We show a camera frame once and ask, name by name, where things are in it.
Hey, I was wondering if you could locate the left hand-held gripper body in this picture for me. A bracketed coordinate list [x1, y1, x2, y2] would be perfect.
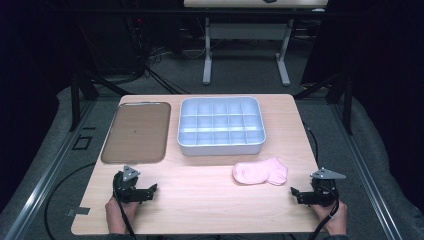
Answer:
[112, 164, 142, 204]

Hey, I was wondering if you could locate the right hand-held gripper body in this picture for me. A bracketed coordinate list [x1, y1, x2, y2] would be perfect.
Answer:
[309, 167, 347, 207]

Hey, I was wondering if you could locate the pink sock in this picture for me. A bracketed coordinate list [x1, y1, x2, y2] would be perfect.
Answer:
[232, 156, 289, 187]

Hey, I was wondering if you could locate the person's right hand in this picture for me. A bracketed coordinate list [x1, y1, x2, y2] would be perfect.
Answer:
[309, 199, 348, 236]

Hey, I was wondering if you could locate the person's left hand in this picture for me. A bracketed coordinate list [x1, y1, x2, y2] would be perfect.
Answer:
[104, 195, 140, 235]

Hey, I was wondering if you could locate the grey tape marker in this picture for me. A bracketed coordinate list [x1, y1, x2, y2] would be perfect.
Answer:
[65, 206, 91, 217]

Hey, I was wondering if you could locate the brown plastic tray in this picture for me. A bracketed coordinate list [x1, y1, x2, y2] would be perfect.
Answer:
[100, 101, 172, 165]

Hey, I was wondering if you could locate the black tape square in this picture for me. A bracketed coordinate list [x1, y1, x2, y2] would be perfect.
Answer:
[72, 134, 93, 151]

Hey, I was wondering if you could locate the white divided storage box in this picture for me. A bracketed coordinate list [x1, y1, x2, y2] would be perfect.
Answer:
[176, 96, 267, 157]

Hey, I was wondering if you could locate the black metal stand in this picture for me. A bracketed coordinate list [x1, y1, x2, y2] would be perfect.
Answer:
[68, 71, 131, 133]
[293, 71, 355, 136]

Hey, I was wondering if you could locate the white-legged desk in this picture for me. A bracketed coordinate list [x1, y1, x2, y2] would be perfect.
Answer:
[183, 0, 330, 87]

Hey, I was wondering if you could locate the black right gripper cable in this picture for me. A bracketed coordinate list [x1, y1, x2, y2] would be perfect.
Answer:
[307, 185, 341, 240]

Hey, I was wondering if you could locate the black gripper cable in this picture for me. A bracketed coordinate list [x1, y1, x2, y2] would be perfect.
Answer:
[307, 185, 341, 240]
[112, 171, 138, 240]

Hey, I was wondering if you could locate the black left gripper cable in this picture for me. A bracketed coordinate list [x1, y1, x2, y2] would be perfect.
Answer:
[112, 171, 138, 240]

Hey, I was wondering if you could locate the aluminium floor rail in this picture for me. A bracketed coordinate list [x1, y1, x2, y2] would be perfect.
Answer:
[3, 99, 98, 240]
[328, 101, 406, 240]

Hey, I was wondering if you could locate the thin black cable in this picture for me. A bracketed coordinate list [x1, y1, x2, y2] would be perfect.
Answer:
[302, 122, 320, 165]

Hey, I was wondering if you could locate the black floor cable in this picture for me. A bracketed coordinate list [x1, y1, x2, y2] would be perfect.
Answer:
[43, 162, 98, 240]

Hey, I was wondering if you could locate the bundle of floor cables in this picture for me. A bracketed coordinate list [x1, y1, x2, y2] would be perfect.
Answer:
[126, 16, 191, 95]

